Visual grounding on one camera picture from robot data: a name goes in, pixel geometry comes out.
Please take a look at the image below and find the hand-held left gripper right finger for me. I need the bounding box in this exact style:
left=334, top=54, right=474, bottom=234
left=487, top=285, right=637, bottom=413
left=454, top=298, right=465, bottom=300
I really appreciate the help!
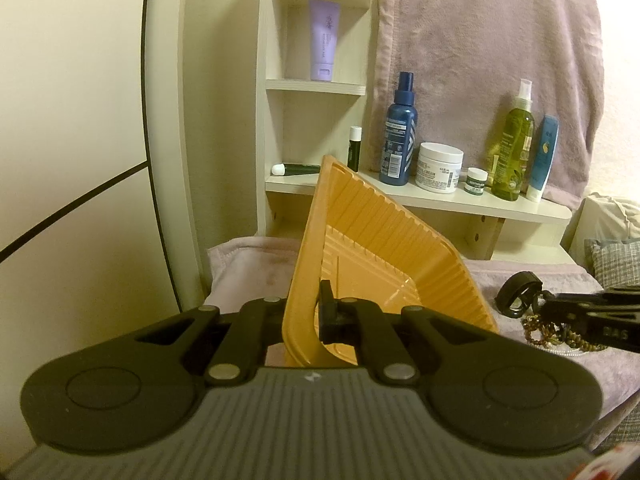
left=319, top=280, right=481, bottom=386

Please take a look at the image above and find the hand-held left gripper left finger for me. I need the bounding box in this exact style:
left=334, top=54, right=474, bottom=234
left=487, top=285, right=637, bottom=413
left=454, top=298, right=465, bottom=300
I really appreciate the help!
left=132, top=298, right=284, bottom=387

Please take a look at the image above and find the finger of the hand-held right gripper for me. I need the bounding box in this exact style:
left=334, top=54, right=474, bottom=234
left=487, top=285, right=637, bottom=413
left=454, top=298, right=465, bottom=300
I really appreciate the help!
left=544, top=286, right=640, bottom=313
left=537, top=302, right=640, bottom=356

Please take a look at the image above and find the dark brown bead bracelet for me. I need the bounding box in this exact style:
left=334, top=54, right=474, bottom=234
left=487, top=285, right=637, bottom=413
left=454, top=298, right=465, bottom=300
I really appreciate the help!
left=522, top=312, right=566, bottom=348

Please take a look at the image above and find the orange ribbed plastic tray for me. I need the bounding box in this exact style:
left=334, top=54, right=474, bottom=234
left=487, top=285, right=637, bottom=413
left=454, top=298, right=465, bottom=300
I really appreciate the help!
left=281, top=155, right=501, bottom=368

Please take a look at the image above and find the black strap bracelet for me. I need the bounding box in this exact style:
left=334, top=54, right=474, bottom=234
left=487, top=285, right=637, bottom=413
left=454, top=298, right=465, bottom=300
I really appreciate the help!
left=495, top=271, right=544, bottom=319

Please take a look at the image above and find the grey checked pillow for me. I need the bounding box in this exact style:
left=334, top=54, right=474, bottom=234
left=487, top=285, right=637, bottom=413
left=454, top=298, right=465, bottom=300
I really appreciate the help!
left=585, top=238, right=640, bottom=291

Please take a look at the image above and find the lilac towel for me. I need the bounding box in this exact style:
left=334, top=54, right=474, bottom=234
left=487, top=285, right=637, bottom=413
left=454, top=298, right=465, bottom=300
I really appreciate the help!
left=206, top=236, right=640, bottom=461

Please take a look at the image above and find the white bedding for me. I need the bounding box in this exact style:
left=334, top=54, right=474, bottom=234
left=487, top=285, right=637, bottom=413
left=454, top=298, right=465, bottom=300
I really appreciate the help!
left=570, top=192, right=640, bottom=281

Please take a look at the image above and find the red white packet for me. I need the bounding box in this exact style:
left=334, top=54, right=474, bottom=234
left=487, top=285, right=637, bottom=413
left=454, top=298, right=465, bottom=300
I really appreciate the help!
left=575, top=440, right=640, bottom=480

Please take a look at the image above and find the dark green white-capped tube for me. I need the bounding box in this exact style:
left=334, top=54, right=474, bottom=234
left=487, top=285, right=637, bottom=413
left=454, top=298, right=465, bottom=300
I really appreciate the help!
left=271, top=162, right=322, bottom=177

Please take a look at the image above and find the blue white cosmetic tube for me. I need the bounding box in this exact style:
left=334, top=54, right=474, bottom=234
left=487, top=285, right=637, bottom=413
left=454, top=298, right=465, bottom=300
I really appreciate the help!
left=525, top=115, right=560, bottom=203

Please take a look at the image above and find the green lip balm stick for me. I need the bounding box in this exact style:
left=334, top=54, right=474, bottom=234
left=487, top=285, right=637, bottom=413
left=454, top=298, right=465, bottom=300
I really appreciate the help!
left=347, top=126, right=363, bottom=172

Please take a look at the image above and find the small green cream jar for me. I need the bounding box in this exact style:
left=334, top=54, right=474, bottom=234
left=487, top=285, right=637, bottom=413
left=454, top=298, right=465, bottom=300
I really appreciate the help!
left=463, top=167, right=489, bottom=196

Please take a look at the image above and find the green oil spray bottle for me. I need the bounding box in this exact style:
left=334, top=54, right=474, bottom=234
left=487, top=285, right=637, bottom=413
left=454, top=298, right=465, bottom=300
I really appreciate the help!
left=491, top=79, right=538, bottom=203

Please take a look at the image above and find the white cream jar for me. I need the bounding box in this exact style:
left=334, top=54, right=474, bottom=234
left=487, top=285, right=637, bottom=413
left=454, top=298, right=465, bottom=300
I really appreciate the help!
left=415, top=142, right=464, bottom=195

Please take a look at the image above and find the blue spray bottle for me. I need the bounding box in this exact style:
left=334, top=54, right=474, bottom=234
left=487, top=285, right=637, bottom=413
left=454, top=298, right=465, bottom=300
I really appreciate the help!
left=378, top=71, right=418, bottom=187

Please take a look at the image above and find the white wooden shelf unit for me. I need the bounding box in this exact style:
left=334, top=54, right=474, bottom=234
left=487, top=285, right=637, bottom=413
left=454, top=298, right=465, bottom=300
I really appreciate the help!
left=255, top=0, right=573, bottom=261

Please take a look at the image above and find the purple cosmetic tube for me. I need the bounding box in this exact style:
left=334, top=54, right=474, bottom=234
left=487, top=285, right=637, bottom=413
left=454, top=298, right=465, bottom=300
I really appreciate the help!
left=308, top=0, right=342, bottom=82

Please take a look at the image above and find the hanging lilac blanket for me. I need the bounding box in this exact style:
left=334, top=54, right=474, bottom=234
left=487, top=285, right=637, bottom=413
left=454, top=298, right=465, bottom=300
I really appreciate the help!
left=367, top=0, right=603, bottom=206

